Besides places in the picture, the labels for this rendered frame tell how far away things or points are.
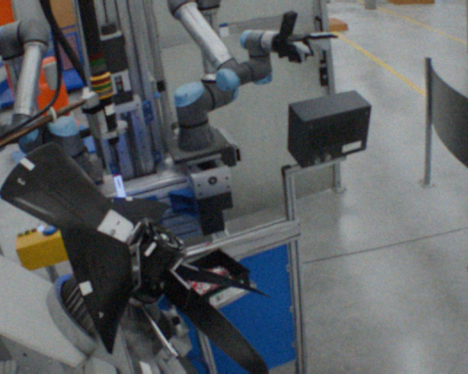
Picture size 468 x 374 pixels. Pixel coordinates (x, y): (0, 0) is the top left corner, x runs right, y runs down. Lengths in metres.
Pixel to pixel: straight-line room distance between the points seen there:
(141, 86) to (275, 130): 1.43
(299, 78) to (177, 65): 0.80
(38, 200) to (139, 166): 1.05
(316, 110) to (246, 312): 0.79
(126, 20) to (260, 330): 1.32
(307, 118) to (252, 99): 1.60
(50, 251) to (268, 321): 0.90
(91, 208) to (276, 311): 1.07
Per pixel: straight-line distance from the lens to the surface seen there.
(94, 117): 1.00
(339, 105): 1.61
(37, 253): 1.51
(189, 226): 2.02
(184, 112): 1.85
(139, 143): 1.97
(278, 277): 1.83
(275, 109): 3.19
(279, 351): 2.10
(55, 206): 1.04
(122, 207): 1.30
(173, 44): 2.88
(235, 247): 1.66
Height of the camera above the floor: 1.78
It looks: 28 degrees down
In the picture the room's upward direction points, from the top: 9 degrees counter-clockwise
